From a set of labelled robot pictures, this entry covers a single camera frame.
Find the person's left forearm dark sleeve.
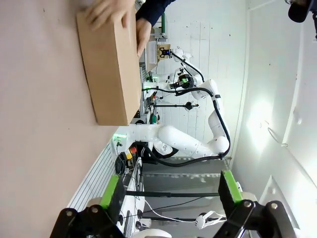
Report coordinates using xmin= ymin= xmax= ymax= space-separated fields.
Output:
xmin=135 ymin=0 xmax=177 ymax=27

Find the brown cardboard box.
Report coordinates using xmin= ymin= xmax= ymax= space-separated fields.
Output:
xmin=76 ymin=4 xmax=142 ymax=126

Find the black horizontal bar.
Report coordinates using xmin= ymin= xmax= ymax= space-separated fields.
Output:
xmin=125 ymin=190 xmax=221 ymax=198

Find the person in dark top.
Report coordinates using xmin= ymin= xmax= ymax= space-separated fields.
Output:
xmin=288 ymin=0 xmax=317 ymax=40

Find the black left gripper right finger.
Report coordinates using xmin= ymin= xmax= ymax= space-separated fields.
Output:
xmin=214 ymin=170 xmax=298 ymax=238

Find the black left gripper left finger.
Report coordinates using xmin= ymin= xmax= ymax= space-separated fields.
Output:
xmin=50 ymin=174 xmax=127 ymax=238

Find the white handheld gripper device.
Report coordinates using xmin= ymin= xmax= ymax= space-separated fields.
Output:
xmin=194 ymin=210 xmax=227 ymax=230

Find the person's left hand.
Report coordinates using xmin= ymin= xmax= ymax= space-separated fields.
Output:
xmin=135 ymin=18 xmax=153 ymax=58

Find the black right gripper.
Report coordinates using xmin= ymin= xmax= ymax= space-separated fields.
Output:
xmin=169 ymin=75 xmax=197 ymax=90

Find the person's right hand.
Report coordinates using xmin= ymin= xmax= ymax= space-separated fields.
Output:
xmin=85 ymin=0 xmax=135 ymax=31

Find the white perforated panel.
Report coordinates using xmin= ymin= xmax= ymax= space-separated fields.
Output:
xmin=145 ymin=41 xmax=159 ymax=72

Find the grey slotted aluminium rail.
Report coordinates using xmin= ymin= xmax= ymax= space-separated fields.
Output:
xmin=66 ymin=142 xmax=117 ymax=211

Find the black camera boom stand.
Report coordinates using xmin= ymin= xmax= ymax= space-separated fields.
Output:
xmin=148 ymin=101 xmax=200 ymax=112

